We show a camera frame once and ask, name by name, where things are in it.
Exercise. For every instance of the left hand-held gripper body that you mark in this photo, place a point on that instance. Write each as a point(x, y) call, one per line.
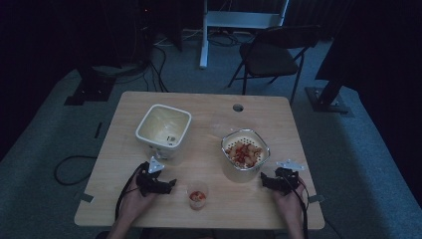
point(150, 182)

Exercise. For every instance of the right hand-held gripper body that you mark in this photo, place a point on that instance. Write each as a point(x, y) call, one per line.
point(286, 181)

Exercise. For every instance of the small clear plastic cup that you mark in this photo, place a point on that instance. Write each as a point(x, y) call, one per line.
point(197, 202)

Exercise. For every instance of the person's right hand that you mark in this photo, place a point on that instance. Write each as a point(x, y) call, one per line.
point(288, 205)

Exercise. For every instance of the person's left hand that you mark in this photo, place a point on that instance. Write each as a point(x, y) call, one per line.
point(134, 202)

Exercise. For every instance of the white strainer basket container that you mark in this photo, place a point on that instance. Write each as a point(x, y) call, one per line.
point(244, 172)

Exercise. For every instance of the red food in cup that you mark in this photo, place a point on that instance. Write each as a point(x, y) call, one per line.
point(197, 196)

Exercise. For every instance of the pasta and red pepper pieces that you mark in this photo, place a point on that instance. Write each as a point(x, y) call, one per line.
point(244, 154)

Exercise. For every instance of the grey tape piece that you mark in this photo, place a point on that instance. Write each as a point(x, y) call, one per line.
point(316, 198)
point(87, 197)

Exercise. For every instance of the white square container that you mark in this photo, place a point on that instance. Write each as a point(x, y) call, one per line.
point(164, 127)

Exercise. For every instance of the small black stick on floor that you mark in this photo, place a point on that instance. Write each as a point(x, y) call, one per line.
point(98, 130)

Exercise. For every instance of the black slanted stand with base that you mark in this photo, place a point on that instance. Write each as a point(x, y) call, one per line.
point(328, 96)

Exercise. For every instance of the black stand base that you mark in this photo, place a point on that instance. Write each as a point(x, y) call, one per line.
point(91, 88)

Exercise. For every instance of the black folding chair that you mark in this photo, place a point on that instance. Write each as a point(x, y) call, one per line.
point(272, 59)

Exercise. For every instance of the white metal stand frame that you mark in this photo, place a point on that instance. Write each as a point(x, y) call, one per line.
point(244, 19)

